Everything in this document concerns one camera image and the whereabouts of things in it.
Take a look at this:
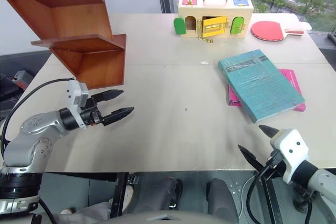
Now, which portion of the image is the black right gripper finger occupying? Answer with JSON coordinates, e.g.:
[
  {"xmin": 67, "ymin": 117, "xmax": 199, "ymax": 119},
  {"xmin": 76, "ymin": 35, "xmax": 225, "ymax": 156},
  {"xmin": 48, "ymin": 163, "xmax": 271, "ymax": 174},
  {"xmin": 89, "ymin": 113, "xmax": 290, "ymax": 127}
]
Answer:
[
  {"xmin": 259, "ymin": 125, "xmax": 280, "ymax": 140},
  {"xmin": 237, "ymin": 144, "xmax": 265, "ymax": 174}
]

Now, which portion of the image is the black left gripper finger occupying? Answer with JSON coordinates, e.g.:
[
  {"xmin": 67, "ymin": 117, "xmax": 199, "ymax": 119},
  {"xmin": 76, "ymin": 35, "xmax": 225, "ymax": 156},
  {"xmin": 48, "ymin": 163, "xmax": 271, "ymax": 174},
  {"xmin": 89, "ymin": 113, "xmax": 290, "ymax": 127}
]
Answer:
[
  {"xmin": 91, "ymin": 89, "xmax": 124, "ymax": 104},
  {"xmin": 101, "ymin": 106, "xmax": 135, "ymax": 126}
]

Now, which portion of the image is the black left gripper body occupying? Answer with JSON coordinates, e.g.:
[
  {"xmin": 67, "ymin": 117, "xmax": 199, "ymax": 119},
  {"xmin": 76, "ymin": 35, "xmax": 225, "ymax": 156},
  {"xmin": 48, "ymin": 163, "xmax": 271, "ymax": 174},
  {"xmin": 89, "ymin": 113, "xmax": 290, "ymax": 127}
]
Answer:
[{"xmin": 79, "ymin": 97, "xmax": 104, "ymax": 127}]

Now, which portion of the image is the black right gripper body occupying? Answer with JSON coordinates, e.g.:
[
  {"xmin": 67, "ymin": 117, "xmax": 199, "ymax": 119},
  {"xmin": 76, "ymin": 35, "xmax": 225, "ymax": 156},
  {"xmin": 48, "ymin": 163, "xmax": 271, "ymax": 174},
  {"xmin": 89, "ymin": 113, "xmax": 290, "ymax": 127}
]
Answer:
[{"xmin": 258, "ymin": 150, "xmax": 287, "ymax": 182}]

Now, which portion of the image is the wooden shelf unit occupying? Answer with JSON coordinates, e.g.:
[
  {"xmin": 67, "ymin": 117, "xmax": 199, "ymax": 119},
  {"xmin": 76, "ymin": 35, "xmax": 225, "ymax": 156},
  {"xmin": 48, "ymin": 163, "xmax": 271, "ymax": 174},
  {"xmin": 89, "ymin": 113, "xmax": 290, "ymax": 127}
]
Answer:
[{"xmin": 0, "ymin": 0, "xmax": 127, "ymax": 90}]

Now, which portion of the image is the teal paperback book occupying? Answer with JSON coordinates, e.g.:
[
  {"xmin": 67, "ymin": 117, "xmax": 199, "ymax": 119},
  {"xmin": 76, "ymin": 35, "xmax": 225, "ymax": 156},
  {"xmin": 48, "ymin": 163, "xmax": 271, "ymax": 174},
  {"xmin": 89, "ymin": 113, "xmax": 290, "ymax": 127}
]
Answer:
[{"xmin": 217, "ymin": 49, "xmax": 306, "ymax": 124}]

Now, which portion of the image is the pink paperback book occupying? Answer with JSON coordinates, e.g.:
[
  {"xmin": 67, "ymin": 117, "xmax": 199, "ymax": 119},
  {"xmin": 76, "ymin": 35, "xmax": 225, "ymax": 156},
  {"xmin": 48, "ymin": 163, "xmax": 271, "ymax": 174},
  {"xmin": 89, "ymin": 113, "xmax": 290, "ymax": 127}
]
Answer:
[{"xmin": 226, "ymin": 69, "xmax": 307, "ymax": 113}]

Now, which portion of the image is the red and grey device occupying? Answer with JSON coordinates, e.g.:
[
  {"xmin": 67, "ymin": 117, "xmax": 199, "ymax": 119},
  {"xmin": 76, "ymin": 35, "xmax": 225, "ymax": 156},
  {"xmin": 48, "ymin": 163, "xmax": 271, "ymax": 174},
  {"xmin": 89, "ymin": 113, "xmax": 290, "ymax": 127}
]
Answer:
[{"xmin": 12, "ymin": 70, "xmax": 34, "ymax": 89}]

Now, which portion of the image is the black table leg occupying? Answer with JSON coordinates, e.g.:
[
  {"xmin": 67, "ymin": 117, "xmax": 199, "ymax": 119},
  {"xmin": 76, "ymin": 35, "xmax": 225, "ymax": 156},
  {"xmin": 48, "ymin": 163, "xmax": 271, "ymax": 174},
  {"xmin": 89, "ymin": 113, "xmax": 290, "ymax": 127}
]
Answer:
[{"xmin": 109, "ymin": 172, "xmax": 129, "ymax": 219}]

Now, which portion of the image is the white shoe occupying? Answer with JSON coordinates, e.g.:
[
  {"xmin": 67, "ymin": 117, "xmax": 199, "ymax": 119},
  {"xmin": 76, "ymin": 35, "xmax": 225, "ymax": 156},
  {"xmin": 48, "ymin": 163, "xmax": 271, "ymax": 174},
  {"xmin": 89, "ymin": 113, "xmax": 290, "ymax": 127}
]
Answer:
[{"xmin": 121, "ymin": 184, "xmax": 135, "ymax": 214}]

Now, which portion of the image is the grey trouser leg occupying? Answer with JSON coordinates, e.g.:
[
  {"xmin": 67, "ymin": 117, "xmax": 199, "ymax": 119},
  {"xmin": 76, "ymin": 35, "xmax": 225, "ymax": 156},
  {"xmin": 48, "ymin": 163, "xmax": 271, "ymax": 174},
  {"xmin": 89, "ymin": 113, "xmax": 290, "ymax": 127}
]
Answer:
[{"xmin": 39, "ymin": 201, "xmax": 111, "ymax": 224}]

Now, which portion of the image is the green arched open door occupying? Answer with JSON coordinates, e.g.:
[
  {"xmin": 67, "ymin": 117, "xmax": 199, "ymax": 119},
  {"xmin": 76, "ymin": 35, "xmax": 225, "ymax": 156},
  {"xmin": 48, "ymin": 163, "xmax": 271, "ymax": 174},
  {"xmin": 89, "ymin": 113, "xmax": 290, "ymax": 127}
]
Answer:
[{"xmin": 173, "ymin": 17, "xmax": 187, "ymax": 36}]

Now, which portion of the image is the red table tennis paddle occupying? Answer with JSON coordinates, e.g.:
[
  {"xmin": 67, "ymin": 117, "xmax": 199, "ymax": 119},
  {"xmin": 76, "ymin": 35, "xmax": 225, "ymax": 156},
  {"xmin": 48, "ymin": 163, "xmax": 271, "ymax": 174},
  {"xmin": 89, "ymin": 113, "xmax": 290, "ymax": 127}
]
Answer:
[{"xmin": 250, "ymin": 20, "xmax": 306, "ymax": 42}]

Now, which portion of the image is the green arched latched door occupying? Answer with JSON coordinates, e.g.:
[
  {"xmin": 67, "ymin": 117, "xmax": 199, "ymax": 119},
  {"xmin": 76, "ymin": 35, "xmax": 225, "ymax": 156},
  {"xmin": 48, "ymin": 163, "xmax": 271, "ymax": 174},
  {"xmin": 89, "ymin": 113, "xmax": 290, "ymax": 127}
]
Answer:
[{"xmin": 230, "ymin": 16, "xmax": 246, "ymax": 36}]

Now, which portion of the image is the yellow lock box door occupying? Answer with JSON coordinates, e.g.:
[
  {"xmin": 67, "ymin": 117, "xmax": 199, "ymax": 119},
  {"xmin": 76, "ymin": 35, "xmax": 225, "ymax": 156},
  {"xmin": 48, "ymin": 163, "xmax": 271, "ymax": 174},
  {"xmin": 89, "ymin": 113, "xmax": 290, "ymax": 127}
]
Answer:
[{"xmin": 202, "ymin": 16, "xmax": 228, "ymax": 38}]

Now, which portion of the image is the wooden lock box toy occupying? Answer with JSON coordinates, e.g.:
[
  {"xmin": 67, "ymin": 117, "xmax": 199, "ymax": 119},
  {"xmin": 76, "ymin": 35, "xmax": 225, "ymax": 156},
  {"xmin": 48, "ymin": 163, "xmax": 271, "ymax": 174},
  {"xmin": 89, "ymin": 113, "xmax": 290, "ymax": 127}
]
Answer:
[{"xmin": 173, "ymin": 0, "xmax": 255, "ymax": 43}]

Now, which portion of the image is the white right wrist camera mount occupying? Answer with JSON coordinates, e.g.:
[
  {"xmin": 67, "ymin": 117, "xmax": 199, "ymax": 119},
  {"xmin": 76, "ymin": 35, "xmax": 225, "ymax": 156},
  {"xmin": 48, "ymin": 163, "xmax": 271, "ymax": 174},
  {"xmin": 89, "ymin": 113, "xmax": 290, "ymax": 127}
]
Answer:
[{"xmin": 269, "ymin": 129, "xmax": 310, "ymax": 185}]

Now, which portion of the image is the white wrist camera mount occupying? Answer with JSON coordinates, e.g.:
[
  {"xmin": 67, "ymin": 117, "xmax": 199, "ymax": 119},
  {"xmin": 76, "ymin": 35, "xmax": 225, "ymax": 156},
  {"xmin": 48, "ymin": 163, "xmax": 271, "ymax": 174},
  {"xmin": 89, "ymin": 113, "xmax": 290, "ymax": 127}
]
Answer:
[
  {"xmin": 66, "ymin": 79, "xmax": 90, "ymax": 128},
  {"xmin": 269, "ymin": 129, "xmax": 310, "ymax": 185}
]

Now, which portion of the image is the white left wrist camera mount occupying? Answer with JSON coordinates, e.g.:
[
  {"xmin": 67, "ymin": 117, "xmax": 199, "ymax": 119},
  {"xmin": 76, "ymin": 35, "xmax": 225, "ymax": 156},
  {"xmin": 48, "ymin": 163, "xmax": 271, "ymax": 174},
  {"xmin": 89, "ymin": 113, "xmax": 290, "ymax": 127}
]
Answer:
[{"xmin": 66, "ymin": 79, "xmax": 90, "ymax": 128}]

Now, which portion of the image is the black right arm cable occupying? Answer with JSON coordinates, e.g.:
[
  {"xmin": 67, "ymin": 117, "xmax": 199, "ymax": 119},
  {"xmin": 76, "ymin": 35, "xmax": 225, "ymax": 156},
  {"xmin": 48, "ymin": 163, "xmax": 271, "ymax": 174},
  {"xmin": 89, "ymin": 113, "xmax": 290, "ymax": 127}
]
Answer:
[{"xmin": 246, "ymin": 155, "xmax": 283, "ymax": 224}]

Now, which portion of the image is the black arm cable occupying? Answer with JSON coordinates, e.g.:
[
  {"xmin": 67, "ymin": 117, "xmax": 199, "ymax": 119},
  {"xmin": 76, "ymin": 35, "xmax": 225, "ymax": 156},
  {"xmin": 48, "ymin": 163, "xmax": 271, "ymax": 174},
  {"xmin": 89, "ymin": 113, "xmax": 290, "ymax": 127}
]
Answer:
[
  {"xmin": 0, "ymin": 78, "xmax": 76, "ymax": 158},
  {"xmin": 246, "ymin": 155, "xmax": 283, "ymax": 224}
]

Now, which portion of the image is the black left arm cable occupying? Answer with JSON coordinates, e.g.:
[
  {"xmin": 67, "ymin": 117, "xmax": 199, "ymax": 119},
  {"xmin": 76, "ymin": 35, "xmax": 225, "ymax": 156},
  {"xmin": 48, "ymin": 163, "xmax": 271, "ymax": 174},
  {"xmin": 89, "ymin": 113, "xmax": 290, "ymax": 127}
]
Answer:
[{"xmin": 0, "ymin": 78, "xmax": 76, "ymax": 158}]

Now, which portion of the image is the brass chain latch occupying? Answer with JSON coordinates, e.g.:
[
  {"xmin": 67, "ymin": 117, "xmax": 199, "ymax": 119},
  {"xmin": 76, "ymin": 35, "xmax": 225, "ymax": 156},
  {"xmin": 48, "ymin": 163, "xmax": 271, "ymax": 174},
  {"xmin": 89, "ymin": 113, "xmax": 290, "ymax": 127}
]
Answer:
[{"xmin": 197, "ymin": 34, "xmax": 214, "ymax": 44}]

